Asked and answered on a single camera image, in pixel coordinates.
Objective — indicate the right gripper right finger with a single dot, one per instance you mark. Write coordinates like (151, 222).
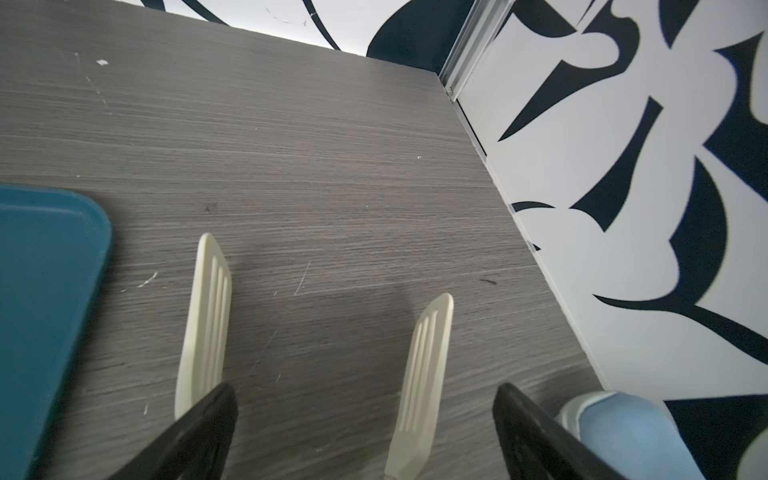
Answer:
(535, 446)

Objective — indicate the metal tongs white tips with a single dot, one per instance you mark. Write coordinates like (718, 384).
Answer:
(204, 345)

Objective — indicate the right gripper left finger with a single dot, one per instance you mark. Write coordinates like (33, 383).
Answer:
(195, 446)

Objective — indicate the light blue push button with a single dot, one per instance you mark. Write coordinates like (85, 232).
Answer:
(630, 434)

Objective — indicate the teal tray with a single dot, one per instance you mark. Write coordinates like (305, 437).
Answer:
(55, 245)

